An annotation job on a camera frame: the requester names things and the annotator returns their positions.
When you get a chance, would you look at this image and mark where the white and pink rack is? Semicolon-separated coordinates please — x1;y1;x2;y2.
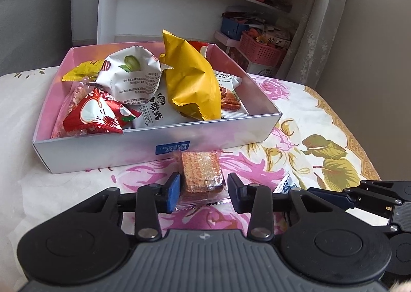
214;30;280;77

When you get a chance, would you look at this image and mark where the patterned box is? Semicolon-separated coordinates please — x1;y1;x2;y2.
226;46;248;71

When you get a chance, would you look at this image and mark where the red foil snack packet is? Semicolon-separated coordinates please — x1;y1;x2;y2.
188;41;209;56
62;86;142;135

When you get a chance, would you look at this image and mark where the grey sofa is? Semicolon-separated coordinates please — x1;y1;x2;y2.
0;0;73;76

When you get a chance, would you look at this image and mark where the large pink plastic basket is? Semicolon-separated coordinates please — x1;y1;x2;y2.
240;31;288;66

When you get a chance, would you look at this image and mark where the floral tablecloth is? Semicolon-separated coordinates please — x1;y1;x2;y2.
0;67;382;292

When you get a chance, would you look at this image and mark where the large yellow snack packet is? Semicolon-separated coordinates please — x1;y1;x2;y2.
162;29;223;122

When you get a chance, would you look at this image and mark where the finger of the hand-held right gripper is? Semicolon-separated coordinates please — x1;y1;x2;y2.
307;181;403;209

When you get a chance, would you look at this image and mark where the clear wafer biscuit packet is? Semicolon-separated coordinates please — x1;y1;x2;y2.
173;151;229;209

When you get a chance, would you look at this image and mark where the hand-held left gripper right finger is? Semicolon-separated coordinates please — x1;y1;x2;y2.
229;174;325;243

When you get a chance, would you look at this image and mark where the white lace curtain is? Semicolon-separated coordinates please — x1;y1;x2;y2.
276;0;357;80

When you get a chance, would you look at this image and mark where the white and blue biscuit packet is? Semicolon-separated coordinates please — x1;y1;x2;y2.
132;86;193;130

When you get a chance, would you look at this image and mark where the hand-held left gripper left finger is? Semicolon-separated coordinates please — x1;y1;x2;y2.
80;172;180;243

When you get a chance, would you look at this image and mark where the small white pecan packet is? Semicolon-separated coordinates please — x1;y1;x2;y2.
212;70;250;119

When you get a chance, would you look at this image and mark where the pink and silver cardboard box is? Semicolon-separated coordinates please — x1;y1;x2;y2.
32;42;283;174

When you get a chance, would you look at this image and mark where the large white nut packet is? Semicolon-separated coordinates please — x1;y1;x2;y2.
96;46;174;104

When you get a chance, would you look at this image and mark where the blue storage box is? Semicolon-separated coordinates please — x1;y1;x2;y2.
221;17;249;40

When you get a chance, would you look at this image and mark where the small blue and white packet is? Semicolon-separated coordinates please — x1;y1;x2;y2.
274;172;302;194

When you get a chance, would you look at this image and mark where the clear pink nougat packet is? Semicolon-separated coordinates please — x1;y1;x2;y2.
51;83;97;140

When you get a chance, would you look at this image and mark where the white bookshelf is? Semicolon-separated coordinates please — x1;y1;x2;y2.
96;0;322;45

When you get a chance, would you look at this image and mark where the small yellow snack packet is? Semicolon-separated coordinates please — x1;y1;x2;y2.
62;60;106;82

